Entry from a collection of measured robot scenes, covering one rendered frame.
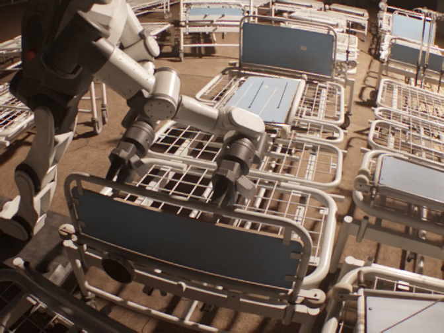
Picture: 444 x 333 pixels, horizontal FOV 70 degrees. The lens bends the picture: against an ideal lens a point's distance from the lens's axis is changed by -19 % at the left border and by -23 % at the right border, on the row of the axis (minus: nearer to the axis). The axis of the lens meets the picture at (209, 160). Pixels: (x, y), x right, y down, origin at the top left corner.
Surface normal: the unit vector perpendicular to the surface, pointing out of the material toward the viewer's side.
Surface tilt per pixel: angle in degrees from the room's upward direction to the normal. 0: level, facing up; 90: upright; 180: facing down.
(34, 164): 90
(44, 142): 90
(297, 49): 90
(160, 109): 113
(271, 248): 90
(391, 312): 5
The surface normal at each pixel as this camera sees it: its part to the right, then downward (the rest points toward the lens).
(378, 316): 0.03, -0.90
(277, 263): -0.33, 0.48
